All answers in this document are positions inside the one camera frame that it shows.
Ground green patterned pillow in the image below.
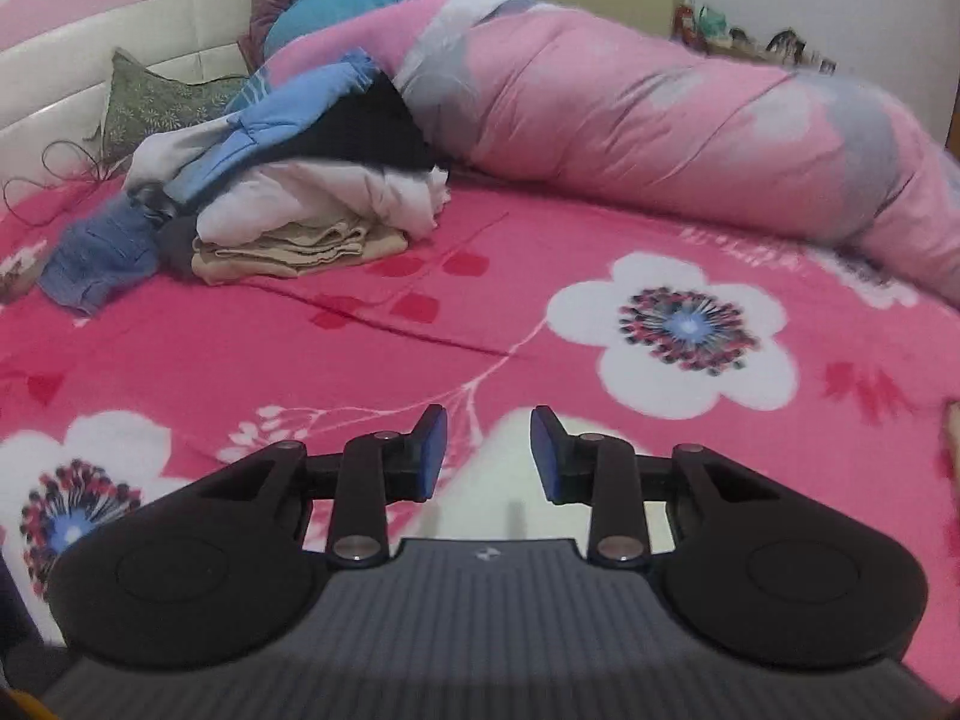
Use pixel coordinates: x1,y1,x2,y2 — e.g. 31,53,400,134
97,49,248,166

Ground pink grey floral duvet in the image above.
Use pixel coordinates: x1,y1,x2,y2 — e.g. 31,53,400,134
262,0,960,308

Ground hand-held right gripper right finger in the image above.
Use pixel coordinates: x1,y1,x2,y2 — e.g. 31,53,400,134
529,405,781,569

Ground pink floral bed blanket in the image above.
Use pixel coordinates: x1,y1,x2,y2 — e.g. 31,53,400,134
0,165,960,691

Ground dark grey garment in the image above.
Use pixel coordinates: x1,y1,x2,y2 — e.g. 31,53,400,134
154,214,200,278

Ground black garment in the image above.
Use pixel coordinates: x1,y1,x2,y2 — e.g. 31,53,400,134
262,75,451,173

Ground blue knit garment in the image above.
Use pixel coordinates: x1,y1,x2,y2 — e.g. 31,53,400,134
37,202,162,316

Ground light blue garment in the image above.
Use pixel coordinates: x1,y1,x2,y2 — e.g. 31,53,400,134
161,49,383,203

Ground light grey garment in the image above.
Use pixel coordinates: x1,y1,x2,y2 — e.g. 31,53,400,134
124,127,233,196

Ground beige folded pants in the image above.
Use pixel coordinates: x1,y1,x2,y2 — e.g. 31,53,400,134
191,219,410,286

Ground white pink bed headboard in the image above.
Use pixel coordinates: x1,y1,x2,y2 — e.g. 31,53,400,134
0,0,286,188

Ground thin black cable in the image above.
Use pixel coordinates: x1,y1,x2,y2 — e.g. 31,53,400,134
0,139,128,230

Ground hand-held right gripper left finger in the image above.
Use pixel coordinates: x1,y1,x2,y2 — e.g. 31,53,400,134
199,403,451,567

